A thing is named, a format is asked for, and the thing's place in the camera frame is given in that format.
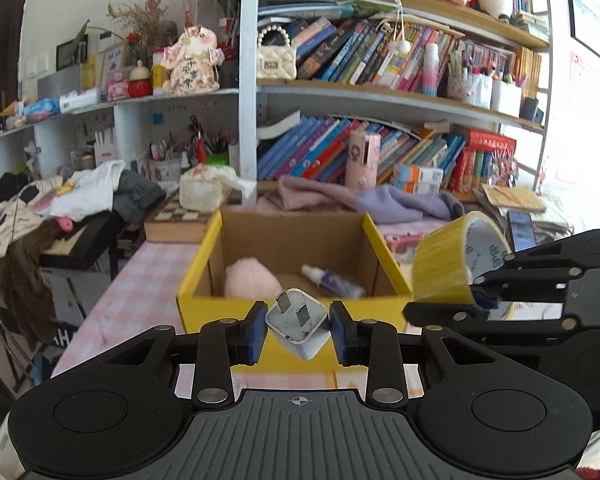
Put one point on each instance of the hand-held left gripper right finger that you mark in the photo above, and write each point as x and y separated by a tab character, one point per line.
341	335

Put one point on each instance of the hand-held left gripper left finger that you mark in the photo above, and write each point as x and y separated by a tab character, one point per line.
252	335

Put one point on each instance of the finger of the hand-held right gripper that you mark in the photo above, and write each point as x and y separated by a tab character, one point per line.
440	314
535	257

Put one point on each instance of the white charger plug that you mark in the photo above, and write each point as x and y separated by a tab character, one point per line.
300	332

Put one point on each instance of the yellow tape roll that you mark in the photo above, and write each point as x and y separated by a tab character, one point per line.
440	270

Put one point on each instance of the small spray bottle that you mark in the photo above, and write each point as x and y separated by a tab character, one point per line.
335	282

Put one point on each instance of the pink plush pig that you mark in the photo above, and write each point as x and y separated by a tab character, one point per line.
250	280

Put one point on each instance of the yellow cardboard box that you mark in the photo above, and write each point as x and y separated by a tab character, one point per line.
205	305

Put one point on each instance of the black smartphone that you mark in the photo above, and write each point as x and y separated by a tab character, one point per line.
521	230

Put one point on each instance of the brown paper notebook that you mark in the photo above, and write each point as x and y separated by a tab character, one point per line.
512	197

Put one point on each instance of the pink plastic item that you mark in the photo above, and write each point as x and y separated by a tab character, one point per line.
405	242

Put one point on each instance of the shiny colourful trinkets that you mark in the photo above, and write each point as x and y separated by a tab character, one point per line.
502	172

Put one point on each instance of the stack of red dictionaries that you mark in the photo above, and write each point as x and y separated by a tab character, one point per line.
485	157

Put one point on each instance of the pink and purple cloth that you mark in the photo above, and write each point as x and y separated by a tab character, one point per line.
390	205

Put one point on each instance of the orange and blue carton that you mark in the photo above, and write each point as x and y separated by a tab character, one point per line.
415	188
422	173

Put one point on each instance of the pink checked tablecloth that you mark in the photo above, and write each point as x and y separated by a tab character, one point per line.
130	285

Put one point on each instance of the wooden chess box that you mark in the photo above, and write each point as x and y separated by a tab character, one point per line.
180	220

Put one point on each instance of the black desk device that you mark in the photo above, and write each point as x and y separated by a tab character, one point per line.
532	110

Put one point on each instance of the cream tissue box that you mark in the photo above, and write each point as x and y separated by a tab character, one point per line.
202	190

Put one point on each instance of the white pen holder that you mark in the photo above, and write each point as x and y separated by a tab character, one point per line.
506	99

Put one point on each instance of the pink cylindrical appliance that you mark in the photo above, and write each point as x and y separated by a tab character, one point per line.
362	157

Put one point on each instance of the pen holder with markers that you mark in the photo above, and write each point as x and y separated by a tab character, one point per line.
467	90

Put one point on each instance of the row of leaning blue books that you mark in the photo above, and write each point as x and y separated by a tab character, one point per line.
305	152

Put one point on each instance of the pastel striped bottle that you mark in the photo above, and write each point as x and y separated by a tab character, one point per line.
431	70

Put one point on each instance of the pile of clothes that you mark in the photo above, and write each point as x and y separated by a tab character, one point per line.
90	195

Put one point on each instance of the white shelf unit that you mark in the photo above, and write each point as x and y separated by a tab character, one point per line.
130	125

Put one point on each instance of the panda plush toy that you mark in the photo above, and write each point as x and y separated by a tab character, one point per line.
495	0

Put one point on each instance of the row of colourful books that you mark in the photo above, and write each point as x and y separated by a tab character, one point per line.
360	55

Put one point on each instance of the pink cat figurine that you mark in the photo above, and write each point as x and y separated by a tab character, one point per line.
190	67

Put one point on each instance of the white quilted handbag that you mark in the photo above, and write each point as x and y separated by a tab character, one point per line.
276	60

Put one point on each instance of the red and white doll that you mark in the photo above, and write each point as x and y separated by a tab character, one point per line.
140	82

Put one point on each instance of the dried flower bouquet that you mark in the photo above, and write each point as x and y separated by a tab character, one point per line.
140	15

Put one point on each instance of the wooden bookshelf with white frame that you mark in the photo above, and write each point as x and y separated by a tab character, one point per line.
248	110

